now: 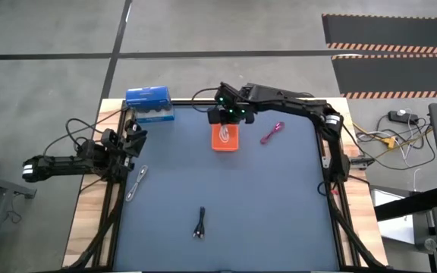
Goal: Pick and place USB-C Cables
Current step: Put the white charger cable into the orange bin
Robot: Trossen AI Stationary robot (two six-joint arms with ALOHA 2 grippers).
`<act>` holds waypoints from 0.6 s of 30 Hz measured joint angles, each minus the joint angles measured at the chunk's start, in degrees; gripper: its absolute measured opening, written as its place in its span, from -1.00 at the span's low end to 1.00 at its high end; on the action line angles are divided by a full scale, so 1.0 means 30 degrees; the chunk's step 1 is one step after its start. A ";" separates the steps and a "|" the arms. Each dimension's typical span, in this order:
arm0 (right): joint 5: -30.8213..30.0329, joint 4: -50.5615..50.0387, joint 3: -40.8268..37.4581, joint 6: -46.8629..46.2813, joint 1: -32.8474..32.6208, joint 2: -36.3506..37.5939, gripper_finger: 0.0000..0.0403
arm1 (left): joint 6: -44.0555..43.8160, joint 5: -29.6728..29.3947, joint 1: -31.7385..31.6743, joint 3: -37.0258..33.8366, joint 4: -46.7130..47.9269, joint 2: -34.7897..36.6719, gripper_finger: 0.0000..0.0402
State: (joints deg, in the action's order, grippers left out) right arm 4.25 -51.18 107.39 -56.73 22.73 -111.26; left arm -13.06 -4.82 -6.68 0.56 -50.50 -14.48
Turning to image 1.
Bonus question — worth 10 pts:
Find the black striped floor mat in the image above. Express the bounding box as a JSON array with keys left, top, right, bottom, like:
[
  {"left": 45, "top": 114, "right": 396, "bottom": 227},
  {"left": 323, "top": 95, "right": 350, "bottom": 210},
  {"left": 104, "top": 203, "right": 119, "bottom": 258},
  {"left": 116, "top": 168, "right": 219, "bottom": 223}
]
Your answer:
[
  {"left": 331, "top": 54, "right": 437, "bottom": 99},
  {"left": 321, "top": 14, "right": 437, "bottom": 55}
]

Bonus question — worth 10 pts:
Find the blue table mat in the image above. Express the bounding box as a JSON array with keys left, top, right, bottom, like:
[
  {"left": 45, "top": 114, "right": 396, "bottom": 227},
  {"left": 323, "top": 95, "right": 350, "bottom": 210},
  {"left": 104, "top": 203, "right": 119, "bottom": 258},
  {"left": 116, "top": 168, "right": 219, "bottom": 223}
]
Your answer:
[{"left": 112, "top": 105, "right": 341, "bottom": 272}]

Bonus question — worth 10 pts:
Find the black crossbeam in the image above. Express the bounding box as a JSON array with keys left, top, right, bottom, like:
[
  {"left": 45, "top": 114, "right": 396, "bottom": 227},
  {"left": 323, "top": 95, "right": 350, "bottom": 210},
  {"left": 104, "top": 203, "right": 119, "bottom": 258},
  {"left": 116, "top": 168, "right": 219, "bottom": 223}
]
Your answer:
[{"left": 373, "top": 186, "right": 437, "bottom": 221}]

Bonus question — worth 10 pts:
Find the orange plastic bin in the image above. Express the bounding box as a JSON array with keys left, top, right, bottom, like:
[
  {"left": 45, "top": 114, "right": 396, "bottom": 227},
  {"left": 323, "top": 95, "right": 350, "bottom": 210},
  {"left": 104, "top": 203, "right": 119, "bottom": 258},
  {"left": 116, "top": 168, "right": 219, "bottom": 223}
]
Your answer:
[{"left": 210, "top": 123, "right": 240, "bottom": 152}]

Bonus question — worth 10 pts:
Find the black power strip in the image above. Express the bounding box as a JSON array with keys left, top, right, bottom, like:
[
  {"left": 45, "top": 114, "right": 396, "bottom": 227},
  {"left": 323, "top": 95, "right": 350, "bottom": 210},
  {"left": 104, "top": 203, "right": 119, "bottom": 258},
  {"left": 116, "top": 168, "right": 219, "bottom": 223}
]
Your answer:
[{"left": 388, "top": 109, "right": 419, "bottom": 125}]

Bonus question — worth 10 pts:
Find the black floor cable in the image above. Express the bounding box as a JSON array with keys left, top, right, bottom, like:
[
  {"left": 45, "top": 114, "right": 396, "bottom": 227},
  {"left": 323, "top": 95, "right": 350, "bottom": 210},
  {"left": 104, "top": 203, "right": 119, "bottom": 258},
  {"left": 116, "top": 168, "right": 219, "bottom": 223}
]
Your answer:
[{"left": 354, "top": 113, "right": 437, "bottom": 171}]

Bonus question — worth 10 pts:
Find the black USB-C cable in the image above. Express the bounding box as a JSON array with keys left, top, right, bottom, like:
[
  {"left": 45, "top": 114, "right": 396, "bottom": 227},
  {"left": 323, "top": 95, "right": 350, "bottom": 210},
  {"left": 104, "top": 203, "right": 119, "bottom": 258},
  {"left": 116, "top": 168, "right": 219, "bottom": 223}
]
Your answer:
[{"left": 192, "top": 206, "right": 206, "bottom": 240}]

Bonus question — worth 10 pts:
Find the blue cardboard box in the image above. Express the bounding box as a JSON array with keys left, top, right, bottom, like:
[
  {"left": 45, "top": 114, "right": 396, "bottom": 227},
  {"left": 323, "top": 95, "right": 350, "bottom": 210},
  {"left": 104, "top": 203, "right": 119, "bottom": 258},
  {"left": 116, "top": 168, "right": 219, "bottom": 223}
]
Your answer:
[{"left": 125, "top": 86, "right": 176, "bottom": 124}]

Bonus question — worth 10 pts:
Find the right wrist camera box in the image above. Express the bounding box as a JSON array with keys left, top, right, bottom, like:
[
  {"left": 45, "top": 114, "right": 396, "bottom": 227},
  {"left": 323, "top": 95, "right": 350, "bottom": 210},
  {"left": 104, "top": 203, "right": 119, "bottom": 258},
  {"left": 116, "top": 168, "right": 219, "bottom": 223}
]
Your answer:
[{"left": 215, "top": 82, "right": 239, "bottom": 106}]

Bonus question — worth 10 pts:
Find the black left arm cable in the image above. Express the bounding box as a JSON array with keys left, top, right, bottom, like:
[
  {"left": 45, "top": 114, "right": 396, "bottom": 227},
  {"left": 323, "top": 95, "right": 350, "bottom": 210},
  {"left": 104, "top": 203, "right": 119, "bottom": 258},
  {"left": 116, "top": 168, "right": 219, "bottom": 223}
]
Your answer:
[{"left": 42, "top": 118, "right": 128, "bottom": 157}]

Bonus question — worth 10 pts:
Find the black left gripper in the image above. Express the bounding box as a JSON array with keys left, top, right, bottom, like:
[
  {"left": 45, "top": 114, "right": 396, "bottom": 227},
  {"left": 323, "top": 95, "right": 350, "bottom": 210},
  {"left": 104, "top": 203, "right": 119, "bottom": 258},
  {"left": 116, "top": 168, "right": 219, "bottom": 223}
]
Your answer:
[{"left": 118, "top": 119, "right": 148, "bottom": 168}]

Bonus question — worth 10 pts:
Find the pink USB-C cable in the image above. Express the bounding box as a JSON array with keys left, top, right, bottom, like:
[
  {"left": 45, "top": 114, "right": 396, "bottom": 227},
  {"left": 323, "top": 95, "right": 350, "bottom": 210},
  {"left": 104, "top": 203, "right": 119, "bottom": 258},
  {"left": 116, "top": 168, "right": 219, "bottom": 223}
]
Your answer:
[{"left": 259, "top": 121, "right": 286, "bottom": 146}]

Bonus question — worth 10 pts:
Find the black aluminium table frame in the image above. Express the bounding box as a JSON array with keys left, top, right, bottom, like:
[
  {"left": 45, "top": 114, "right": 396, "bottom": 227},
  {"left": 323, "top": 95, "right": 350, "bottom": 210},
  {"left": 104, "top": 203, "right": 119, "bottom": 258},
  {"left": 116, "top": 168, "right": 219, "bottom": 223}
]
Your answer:
[{"left": 66, "top": 97, "right": 390, "bottom": 272}]

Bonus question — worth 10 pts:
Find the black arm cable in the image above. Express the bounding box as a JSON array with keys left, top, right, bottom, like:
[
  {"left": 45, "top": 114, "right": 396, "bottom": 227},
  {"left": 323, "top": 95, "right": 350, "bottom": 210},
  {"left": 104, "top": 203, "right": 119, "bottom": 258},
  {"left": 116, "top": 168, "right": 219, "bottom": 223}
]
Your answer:
[
  {"left": 190, "top": 87, "right": 219, "bottom": 113},
  {"left": 42, "top": 118, "right": 128, "bottom": 157}
]

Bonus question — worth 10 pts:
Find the grey braided USB-C cable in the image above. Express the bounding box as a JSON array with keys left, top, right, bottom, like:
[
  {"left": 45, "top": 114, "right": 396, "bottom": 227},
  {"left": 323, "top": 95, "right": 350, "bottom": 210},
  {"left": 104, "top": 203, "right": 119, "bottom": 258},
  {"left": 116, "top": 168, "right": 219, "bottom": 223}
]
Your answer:
[{"left": 124, "top": 165, "right": 149, "bottom": 202}]

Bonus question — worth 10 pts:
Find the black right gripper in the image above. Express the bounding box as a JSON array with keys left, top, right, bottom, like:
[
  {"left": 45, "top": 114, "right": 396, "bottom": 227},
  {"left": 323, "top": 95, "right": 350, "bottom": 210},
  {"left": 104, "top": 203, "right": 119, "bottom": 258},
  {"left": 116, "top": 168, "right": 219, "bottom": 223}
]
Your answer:
[{"left": 207, "top": 101, "right": 256, "bottom": 125}]

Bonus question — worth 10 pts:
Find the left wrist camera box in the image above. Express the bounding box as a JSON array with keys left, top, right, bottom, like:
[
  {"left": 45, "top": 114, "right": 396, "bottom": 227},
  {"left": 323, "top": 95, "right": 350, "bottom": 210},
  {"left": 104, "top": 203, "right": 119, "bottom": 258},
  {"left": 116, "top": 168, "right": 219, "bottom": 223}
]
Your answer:
[{"left": 100, "top": 128, "right": 120, "bottom": 149}]

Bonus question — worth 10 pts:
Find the black flat device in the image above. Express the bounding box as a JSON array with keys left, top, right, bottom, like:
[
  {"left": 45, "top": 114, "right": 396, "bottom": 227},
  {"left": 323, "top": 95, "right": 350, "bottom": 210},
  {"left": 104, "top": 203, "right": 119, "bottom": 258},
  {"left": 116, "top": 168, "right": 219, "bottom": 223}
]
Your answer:
[{"left": 241, "top": 83, "right": 314, "bottom": 100}]

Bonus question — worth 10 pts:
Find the white sheet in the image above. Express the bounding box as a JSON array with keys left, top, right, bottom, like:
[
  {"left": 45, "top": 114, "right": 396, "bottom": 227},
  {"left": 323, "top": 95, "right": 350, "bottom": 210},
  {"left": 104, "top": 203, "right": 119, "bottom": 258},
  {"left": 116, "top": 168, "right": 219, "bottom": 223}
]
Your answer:
[{"left": 369, "top": 188, "right": 417, "bottom": 246}]

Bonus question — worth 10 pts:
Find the white floor cable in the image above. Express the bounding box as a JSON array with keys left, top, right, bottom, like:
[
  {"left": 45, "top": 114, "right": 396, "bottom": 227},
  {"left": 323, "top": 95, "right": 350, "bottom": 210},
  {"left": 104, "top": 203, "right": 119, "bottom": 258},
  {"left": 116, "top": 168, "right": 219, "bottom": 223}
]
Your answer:
[{"left": 358, "top": 130, "right": 424, "bottom": 193}]

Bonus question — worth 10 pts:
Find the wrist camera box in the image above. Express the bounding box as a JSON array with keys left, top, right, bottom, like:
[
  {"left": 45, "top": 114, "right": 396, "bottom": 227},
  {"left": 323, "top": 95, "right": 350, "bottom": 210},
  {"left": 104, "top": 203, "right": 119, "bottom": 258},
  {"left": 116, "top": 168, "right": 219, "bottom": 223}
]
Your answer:
[
  {"left": 215, "top": 82, "right": 239, "bottom": 106},
  {"left": 100, "top": 128, "right": 120, "bottom": 149}
]

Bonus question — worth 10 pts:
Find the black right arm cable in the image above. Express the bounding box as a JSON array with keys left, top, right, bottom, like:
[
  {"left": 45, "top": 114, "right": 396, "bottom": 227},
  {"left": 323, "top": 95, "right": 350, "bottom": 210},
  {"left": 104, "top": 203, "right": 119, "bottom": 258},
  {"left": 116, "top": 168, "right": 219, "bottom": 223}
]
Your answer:
[{"left": 190, "top": 87, "right": 219, "bottom": 113}]

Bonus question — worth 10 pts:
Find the white USB-C cable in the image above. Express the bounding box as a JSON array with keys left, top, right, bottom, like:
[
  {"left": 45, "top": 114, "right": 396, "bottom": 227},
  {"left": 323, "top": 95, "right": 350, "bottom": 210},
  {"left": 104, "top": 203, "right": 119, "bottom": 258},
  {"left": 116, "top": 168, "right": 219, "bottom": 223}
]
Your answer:
[{"left": 218, "top": 124, "right": 231, "bottom": 144}]

